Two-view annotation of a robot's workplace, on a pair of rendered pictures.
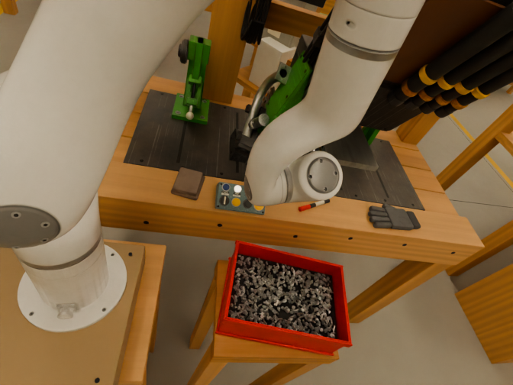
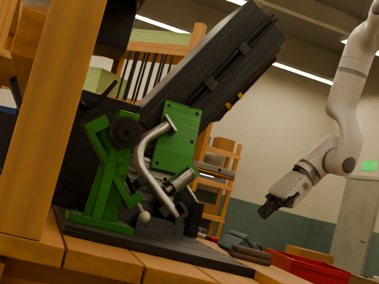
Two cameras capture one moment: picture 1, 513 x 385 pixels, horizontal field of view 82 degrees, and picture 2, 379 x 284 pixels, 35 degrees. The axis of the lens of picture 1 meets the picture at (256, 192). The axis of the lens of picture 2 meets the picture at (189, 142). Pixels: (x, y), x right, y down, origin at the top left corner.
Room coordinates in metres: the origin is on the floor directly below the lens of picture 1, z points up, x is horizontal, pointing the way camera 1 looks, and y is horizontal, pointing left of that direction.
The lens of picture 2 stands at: (0.63, 1.73, 1.01)
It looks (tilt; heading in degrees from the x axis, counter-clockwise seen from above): 5 degrees up; 276
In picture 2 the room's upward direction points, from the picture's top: 14 degrees clockwise
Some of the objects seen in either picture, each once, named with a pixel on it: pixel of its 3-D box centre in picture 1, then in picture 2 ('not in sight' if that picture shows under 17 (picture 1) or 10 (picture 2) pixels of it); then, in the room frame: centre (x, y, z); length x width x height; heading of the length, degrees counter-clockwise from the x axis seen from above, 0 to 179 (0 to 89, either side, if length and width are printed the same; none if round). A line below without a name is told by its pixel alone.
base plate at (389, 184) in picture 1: (285, 150); (125, 225); (0.95, -0.04, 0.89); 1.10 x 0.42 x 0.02; 109
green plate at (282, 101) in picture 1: (296, 92); (174, 138); (0.87, 0.01, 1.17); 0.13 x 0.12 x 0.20; 109
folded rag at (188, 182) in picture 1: (188, 182); (250, 254); (0.58, 0.20, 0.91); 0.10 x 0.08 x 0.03; 10
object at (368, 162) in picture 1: (336, 124); (170, 160); (0.88, -0.15, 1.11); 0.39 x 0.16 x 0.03; 19
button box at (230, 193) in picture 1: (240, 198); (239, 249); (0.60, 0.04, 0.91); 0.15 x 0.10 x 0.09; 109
